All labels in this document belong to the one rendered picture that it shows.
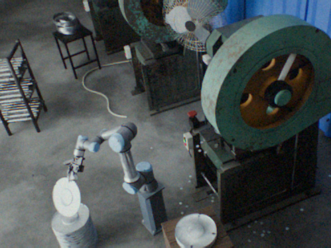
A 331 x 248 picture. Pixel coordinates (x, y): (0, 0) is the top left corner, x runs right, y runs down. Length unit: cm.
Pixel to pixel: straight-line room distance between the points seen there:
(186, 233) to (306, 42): 148
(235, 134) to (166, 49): 207
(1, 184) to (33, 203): 49
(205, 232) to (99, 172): 151
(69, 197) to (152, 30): 176
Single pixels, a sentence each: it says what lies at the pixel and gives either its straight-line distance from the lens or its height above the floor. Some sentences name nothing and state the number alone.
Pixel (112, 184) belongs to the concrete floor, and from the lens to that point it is 386.
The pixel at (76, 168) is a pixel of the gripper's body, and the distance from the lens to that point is 305.
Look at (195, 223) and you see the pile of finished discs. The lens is 292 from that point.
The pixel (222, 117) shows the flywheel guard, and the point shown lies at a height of 130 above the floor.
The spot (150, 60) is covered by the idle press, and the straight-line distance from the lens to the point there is 432.
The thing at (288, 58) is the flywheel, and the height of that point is 153.
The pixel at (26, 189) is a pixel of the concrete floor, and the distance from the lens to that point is 414.
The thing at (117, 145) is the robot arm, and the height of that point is 104.
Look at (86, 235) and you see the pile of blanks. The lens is 328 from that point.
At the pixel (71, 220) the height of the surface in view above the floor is 32.
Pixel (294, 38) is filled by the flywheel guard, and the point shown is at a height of 166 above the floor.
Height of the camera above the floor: 271
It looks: 38 degrees down
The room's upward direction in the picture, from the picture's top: 8 degrees counter-clockwise
